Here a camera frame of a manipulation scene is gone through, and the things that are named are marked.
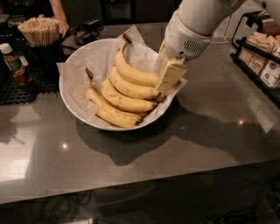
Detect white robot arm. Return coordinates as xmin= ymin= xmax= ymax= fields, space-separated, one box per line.
xmin=154 ymin=0 xmax=247 ymax=91

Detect black rubber mat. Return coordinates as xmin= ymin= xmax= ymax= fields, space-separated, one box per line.
xmin=0 ymin=45 xmax=65 ymax=105

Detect person's forearm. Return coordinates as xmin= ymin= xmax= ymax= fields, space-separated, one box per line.
xmin=49 ymin=0 xmax=66 ymax=20

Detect cup of wooden stirrers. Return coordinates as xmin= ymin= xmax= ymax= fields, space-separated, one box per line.
xmin=17 ymin=16 xmax=60 ymax=47

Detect black wire condiment rack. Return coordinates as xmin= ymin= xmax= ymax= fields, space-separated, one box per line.
xmin=230 ymin=11 xmax=280 ymax=109

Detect brown sauce bottle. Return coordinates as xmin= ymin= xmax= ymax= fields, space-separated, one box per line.
xmin=0 ymin=43 xmax=32 ymax=88

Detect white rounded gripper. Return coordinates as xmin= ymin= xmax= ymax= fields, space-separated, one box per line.
xmin=154 ymin=11 xmax=212 ymax=92

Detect yellow banana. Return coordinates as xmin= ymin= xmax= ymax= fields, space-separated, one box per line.
xmin=100 ymin=80 xmax=157 ymax=113
xmin=85 ymin=67 xmax=148 ymax=128
xmin=109 ymin=66 xmax=166 ymax=102
xmin=115 ymin=33 xmax=159 ymax=88

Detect white paper liner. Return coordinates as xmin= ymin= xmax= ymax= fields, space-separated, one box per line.
xmin=59 ymin=37 xmax=187 ymax=131

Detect white bowl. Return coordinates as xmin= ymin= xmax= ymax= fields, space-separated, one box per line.
xmin=59 ymin=38 xmax=176 ymax=131

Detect black power adapter cable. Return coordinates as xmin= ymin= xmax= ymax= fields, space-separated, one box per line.
xmin=62 ymin=18 xmax=104 ymax=47

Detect sugar packets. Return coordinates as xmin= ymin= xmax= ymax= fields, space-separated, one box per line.
xmin=239 ymin=31 xmax=279 ymax=75

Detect person's hand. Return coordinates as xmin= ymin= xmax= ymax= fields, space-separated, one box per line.
xmin=59 ymin=19 xmax=69 ymax=37

